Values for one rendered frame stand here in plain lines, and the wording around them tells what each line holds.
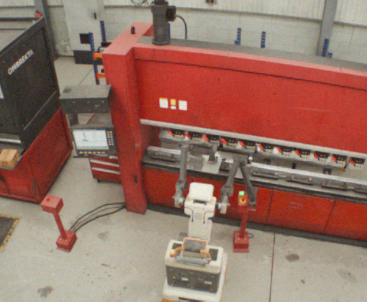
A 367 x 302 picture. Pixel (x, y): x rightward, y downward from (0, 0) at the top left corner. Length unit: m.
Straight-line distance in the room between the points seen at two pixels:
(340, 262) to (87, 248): 3.12
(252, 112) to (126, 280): 2.36
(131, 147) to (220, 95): 1.19
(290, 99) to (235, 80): 0.57
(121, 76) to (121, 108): 0.39
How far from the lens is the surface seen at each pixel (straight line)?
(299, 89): 3.80
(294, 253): 4.92
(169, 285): 4.17
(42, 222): 5.43
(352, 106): 3.91
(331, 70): 3.70
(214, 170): 4.29
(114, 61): 3.85
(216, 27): 8.11
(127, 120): 4.19
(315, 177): 4.47
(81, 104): 3.92
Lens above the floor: 3.91
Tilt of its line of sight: 40 degrees down
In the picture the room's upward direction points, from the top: 1 degrees counter-clockwise
